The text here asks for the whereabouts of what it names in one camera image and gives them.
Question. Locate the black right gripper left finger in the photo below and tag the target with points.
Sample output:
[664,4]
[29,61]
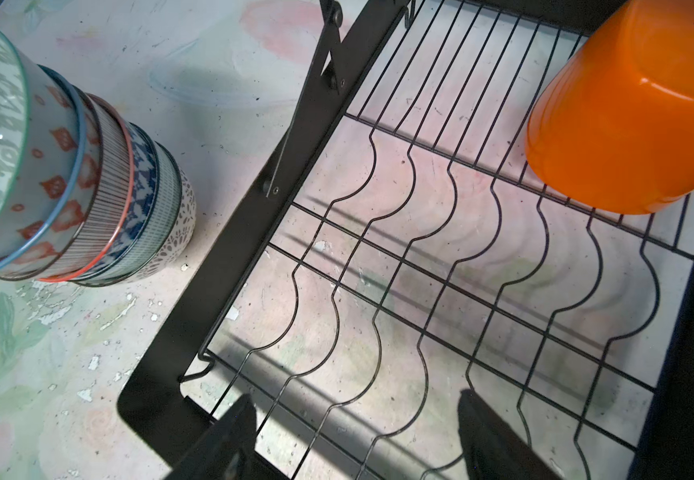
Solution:
[226,450]

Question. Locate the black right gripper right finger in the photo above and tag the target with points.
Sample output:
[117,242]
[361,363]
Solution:
[491,449]

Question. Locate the black wire dish rack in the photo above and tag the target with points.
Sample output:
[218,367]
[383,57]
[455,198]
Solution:
[396,249]

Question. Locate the orange plastic bowl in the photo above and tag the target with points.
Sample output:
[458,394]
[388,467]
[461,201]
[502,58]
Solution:
[615,128]

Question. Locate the blue triangle patterned bowl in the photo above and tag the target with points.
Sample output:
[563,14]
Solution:
[50,163]

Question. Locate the grey dotted ceramic bowl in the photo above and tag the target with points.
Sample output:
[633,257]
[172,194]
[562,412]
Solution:
[178,238]

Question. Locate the green striped ceramic bowl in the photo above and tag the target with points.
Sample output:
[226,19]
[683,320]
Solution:
[158,226]

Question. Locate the red striped ceramic bowl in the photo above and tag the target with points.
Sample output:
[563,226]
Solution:
[84,230]

